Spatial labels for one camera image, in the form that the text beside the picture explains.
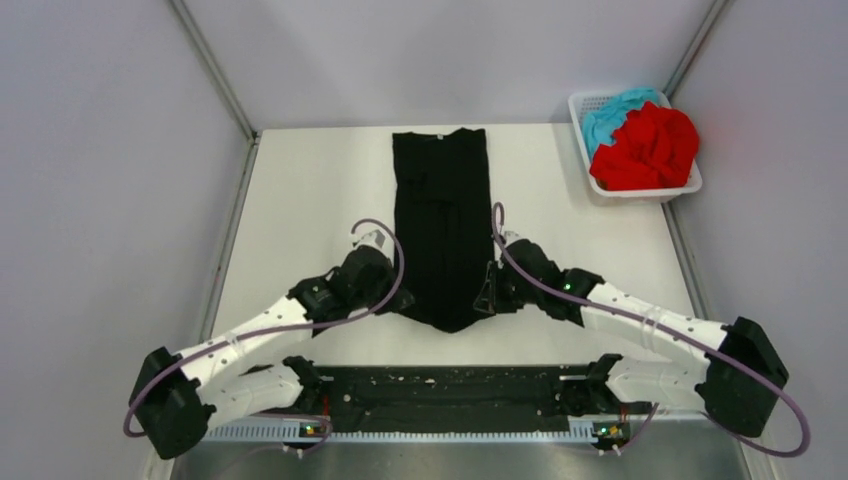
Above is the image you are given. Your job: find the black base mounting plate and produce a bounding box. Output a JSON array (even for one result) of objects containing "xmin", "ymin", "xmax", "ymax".
[{"xmin": 284, "ymin": 361, "xmax": 651, "ymax": 434}]

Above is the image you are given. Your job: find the white slotted cable duct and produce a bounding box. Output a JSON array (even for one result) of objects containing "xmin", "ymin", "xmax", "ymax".
[{"xmin": 204, "ymin": 417, "xmax": 625, "ymax": 445}]

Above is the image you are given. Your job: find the blue t shirt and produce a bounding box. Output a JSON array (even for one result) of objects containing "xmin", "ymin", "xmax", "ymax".
[{"xmin": 580, "ymin": 87, "xmax": 665, "ymax": 161}]

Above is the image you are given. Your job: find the white plastic basket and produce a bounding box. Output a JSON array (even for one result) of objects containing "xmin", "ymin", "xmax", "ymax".
[{"xmin": 567, "ymin": 89, "xmax": 703, "ymax": 206}]

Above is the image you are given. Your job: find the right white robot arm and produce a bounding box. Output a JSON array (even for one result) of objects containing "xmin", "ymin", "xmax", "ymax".
[{"xmin": 475, "ymin": 231, "xmax": 789, "ymax": 438}]

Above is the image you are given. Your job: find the black t shirt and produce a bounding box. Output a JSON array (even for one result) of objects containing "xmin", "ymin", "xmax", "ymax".
[{"xmin": 392, "ymin": 128, "xmax": 494, "ymax": 333}]

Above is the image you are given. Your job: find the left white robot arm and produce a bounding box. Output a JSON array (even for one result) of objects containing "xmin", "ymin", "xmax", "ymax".
[{"xmin": 123, "ymin": 219, "xmax": 412, "ymax": 460}]

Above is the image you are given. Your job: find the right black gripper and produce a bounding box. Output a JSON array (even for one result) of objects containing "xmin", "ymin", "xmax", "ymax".
[{"xmin": 475, "ymin": 260, "xmax": 542, "ymax": 313}]

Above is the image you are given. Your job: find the red t shirt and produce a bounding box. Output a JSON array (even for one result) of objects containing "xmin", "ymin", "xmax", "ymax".
[{"xmin": 589, "ymin": 101, "xmax": 700, "ymax": 191}]

